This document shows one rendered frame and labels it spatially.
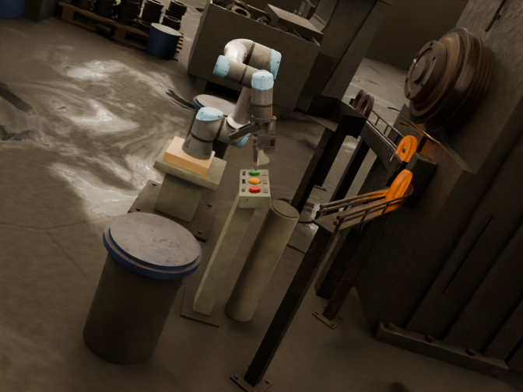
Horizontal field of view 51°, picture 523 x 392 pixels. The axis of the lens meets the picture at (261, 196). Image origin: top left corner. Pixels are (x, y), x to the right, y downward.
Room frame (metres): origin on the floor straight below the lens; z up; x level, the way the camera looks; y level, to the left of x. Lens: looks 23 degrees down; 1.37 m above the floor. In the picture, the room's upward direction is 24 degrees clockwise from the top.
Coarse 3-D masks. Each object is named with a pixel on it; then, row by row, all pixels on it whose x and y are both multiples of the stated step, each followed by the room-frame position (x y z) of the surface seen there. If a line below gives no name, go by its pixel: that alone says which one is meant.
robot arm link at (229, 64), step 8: (232, 40) 2.34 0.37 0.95; (240, 40) 2.35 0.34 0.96; (248, 40) 2.38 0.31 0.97; (232, 48) 2.21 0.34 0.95; (240, 48) 2.27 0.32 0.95; (248, 48) 2.35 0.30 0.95; (224, 56) 2.00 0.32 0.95; (232, 56) 2.06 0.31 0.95; (240, 56) 2.15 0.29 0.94; (216, 64) 1.97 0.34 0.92; (224, 64) 1.97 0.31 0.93; (232, 64) 1.98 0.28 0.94; (240, 64) 2.00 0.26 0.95; (216, 72) 1.97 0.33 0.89; (224, 72) 1.97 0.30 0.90; (232, 72) 1.97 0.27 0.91; (240, 72) 1.97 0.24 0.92; (232, 80) 1.98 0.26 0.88; (240, 80) 1.98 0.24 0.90
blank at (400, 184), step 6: (402, 174) 2.14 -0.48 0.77; (408, 174) 2.14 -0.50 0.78; (396, 180) 2.11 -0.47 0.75; (402, 180) 2.11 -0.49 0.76; (408, 180) 2.18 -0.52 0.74; (396, 186) 2.10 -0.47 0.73; (402, 186) 2.20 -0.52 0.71; (390, 192) 2.10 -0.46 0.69; (396, 192) 2.10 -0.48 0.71; (402, 192) 2.20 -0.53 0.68; (390, 198) 2.11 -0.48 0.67
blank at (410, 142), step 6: (402, 138) 2.74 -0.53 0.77; (408, 138) 2.68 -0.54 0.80; (414, 138) 2.66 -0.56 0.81; (402, 144) 2.71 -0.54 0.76; (408, 144) 2.65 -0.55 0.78; (414, 144) 2.63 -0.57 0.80; (396, 150) 2.74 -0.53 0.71; (408, 150) 2.61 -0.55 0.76; (414, 150) 2.61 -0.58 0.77; (402, 156) 2.64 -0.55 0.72; (408, 156) 2.60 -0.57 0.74; (408, 162) 2.61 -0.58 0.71
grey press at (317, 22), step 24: (336, 0) 5.50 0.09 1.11; (360, 0) 5.53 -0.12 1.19; (384, 0) 5.32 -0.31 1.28; (288, 24) 5.27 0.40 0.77; (312, 24) 5.79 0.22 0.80; (336, 24) 5.49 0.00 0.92; (360, 24) 5.57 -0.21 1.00; (336, 48) 5.53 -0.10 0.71; (360, 48) 5.60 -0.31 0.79; (312, 72) 5.47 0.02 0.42; (336, 72) 5.53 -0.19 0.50; (312, 96) 5.50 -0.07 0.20; (336, 96) 5.59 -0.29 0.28
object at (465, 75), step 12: (468, 36) 2.57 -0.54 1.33; (468, 48) 2.51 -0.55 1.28; (468, 60) 2.49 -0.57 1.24; (468, 72) 2.47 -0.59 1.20; (456, 84) 2.44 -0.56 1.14; (468, 84) 2.46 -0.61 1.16; (444, 96) 2.48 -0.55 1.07; (456, 96) 2.45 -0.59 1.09; (444, 108) 2.47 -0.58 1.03; (420, 120) 2.59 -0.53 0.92; (432, 120) 2.52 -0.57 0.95; (444, 120) 2.51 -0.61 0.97
